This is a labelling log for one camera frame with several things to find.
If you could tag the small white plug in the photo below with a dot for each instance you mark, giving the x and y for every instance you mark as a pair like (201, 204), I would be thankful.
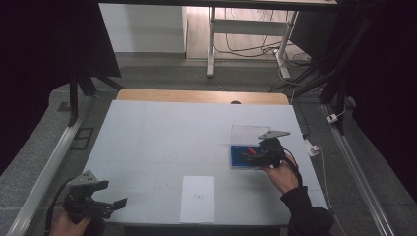
(332, 118)

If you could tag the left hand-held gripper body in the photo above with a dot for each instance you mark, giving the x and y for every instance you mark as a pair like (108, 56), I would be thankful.
(83, 196)

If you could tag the white power adapter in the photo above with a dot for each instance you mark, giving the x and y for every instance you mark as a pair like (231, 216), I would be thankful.
(313, 149)

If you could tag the person's left hand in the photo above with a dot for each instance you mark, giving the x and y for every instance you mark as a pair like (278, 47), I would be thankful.
(67, 226)

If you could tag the metal floor rail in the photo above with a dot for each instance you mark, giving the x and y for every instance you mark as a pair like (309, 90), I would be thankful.
(360, 180)
(46, 177)

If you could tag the person's right hand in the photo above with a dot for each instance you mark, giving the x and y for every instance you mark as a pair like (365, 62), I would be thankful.
(283, 177)

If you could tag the black curtain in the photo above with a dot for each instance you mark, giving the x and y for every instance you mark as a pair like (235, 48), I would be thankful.
(39, 65)
(383, 82)

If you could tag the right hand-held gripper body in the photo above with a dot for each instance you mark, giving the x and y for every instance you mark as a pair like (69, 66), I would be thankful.
(272, 150)

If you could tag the small red object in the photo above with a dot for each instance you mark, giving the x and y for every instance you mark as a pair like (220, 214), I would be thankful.
(251, 150)

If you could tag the white desk frame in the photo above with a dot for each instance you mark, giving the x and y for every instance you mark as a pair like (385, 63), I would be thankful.
(249, 28)

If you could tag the clear plastic box blue base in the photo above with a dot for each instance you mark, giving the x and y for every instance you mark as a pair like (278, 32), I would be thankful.
(246, 137)

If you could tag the white paper sheet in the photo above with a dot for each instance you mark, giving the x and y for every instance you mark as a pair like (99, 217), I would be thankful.
(197, 209)

